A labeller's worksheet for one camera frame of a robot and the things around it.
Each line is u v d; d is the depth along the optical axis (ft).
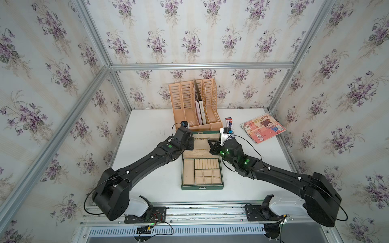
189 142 2.44
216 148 2.26
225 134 2.32
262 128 3.55
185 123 2.41
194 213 2.46
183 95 3.66
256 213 2.39
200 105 2.83
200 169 2.74
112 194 1.33
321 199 1.34
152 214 2.39
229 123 3.63
